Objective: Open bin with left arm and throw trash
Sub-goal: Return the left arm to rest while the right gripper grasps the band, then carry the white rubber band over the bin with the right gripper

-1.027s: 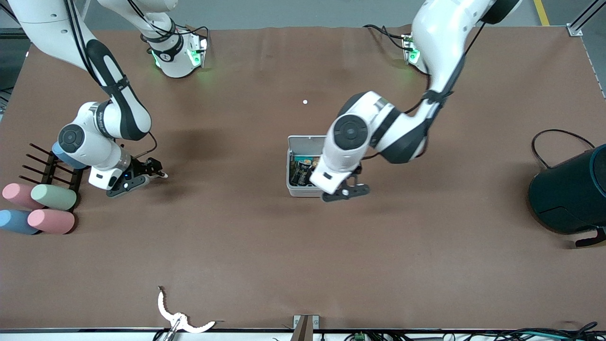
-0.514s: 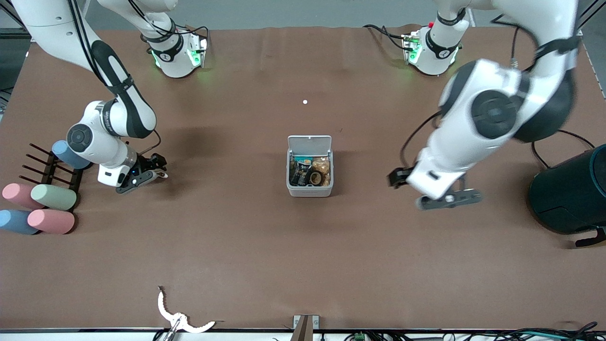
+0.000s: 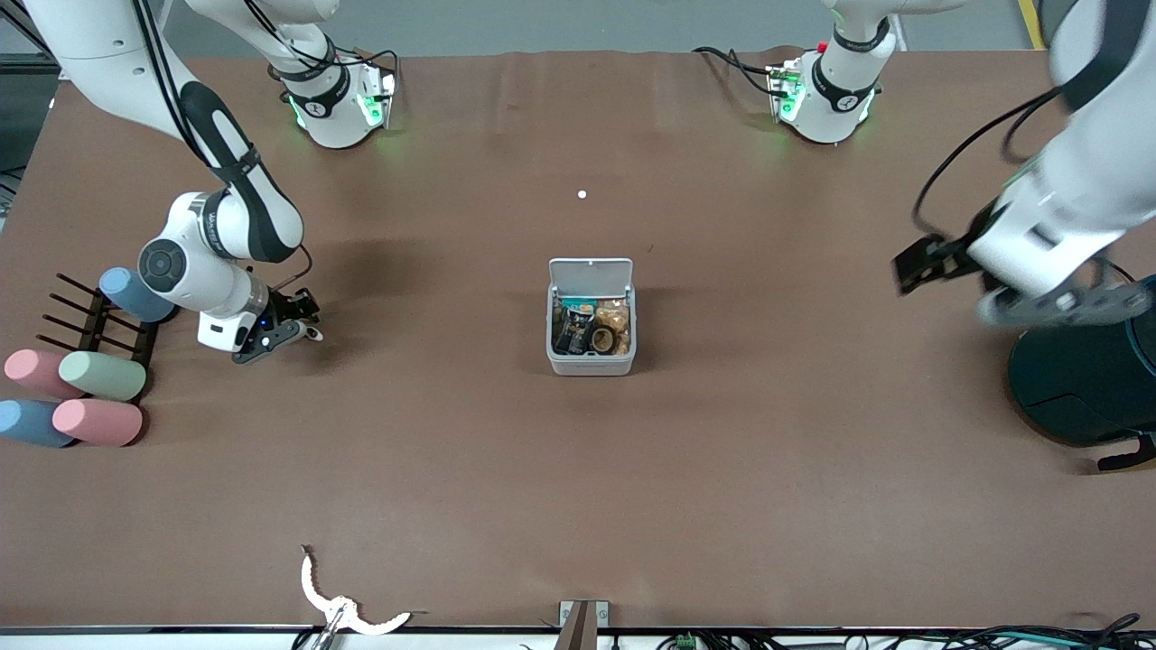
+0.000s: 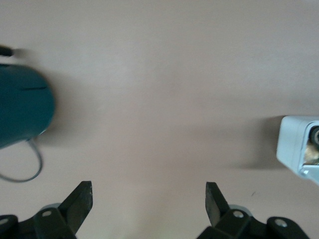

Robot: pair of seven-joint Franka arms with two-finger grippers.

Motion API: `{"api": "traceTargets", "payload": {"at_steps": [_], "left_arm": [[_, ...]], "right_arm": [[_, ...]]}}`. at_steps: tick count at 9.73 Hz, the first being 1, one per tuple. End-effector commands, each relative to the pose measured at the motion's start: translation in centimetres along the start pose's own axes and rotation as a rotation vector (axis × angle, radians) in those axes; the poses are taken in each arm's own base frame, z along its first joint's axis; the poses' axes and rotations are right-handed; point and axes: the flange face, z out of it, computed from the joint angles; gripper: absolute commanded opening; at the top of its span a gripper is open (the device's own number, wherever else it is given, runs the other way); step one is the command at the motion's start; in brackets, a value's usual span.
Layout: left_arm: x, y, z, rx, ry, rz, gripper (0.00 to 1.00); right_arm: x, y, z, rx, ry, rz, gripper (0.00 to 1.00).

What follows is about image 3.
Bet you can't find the black snack wrapper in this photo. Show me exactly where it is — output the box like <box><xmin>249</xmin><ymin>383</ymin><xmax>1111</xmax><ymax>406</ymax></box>
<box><xmin>554</xmin><ymin>311</ymin><xmax>592</xmax><ymax>356</ymax></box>

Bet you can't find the grey lidded storage box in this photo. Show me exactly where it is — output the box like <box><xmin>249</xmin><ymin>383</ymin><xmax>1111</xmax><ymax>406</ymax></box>
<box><xmin>547</xmin><ymin>257</ymin><xmax>637</xmax><ymax>376</ymax></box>

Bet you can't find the brown crumpled trash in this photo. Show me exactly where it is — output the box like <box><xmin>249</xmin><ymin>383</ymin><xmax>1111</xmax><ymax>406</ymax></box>
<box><xmin>596</xmin><ymin>302</ymin><xmax>631</xmax><ymax>355</ymax></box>

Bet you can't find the dark teal cylinder container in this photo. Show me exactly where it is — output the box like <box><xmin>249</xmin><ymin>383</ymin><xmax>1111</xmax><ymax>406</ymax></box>
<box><xmin>1008</xmin><ymin>274</ymin><xmax>1156</xmax><ymax>449</ymax></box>

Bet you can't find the blue foam cylinder on rack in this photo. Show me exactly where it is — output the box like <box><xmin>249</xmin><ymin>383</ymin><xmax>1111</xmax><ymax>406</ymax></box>
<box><xmin>98</xmin><ymin>266</ymin><xmax>179</xmax><ymax>323</ymax></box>

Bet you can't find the black peg cup rack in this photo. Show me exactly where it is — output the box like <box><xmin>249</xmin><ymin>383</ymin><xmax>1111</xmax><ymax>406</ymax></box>
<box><xmin>40</xmin><ymin>272</ymin><xmax>160</xmax><ymax>403</ymax></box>

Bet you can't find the green foam cylinder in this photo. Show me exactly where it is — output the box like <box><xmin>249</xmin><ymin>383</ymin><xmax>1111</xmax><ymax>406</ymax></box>
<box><xmin>59</xmin><ymin>350</ymin><xmax>147</xmax><ymax>402</ymax></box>

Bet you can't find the pink foam cylinder lower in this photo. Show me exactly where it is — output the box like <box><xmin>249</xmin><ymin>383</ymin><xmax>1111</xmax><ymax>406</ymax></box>
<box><xmin>51</xmin><ymin>397</ymin><xmax>145</xmax><ymax>447</ymax></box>

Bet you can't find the pink foam cylinder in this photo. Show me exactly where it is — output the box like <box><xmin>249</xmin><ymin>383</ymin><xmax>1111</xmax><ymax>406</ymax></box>
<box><xmin>4</xmin><ymin>348</ymin><xmax>87</xmax><ymax>399</ymax></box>
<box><xmin>51</xmin><ymin>397</ymin><xmax>145</xmax><ymax>447</ymax></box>

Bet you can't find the pink foam cylinder upper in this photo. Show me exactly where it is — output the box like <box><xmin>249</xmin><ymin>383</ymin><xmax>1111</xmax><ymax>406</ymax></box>
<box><xmin>4</xmin><ymin>348</ymin><xmax>87</xmax><ymax>399</ymax></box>

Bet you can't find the blue foam cylinder lower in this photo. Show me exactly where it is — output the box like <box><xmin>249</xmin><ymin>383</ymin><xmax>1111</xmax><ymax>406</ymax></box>
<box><xmin>0</xmin><ymin>399</ymin><xmax>78</xmax><ymax>449</ymax></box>

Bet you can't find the green lit base connector box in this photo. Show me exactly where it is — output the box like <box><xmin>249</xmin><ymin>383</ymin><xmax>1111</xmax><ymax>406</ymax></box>
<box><xmin>767</xmin><ymin>58</ymin><xmax>806</xmax><ymax>124</ymax></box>
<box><xmin>356</xmin><ymin>61</ymin><xmax>399</xmax><ymax>129</ymax></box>

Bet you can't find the white curved serrated strip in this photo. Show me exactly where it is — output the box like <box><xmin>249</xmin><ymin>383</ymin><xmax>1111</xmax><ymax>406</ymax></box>
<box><xmin>300</xmin><ymin>545</ymin><xmax>413</xmax><ymax>635</ymax></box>

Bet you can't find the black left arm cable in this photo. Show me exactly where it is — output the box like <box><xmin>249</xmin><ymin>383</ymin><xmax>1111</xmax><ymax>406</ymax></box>
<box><xmin>911</xmin><ymin>86</ymin><xmax>1067</xmax><ymax>237</ymax></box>

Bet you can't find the black clamp handle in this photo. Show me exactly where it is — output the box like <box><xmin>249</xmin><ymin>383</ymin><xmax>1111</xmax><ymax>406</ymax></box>
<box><xmin>1096</xmin><ymin>432</ymin><xmax>1156</xmax><ymax>473</ymax></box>

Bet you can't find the black base cable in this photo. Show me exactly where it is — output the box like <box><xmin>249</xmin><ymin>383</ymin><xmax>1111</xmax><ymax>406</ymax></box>
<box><xmin>693</xmin><ymin>45</ymin><xmax>779</xmax><ymax>98</ymax></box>
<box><xmin>348</xmin><ymin>45</ymin><xmax>401</xmax><ymax>87</ymax></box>

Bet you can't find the black cable bundle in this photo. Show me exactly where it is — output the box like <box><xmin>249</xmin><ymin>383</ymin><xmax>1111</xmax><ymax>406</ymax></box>
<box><xmin>894</xmin><ymin>613</ymin><xmax>1146</xmax><ymax>650</ymax></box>

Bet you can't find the metal mount bracket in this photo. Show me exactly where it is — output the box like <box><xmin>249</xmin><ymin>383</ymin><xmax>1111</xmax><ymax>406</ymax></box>
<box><xmin>559</xmin><ymin>599</ymin><xmax>610</xmax><ymax>650</ymax></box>

